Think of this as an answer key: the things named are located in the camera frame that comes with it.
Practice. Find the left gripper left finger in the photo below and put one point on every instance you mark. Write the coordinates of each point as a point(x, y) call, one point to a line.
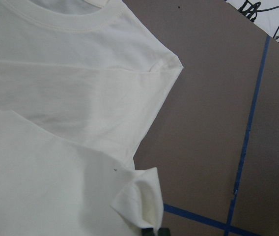
point(147, 232)

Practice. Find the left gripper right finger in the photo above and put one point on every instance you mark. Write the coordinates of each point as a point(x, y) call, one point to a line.
point(164, 232)

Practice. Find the cream long-sleeve cat shirt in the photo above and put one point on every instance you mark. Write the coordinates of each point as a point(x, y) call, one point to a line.
point(81, 82)

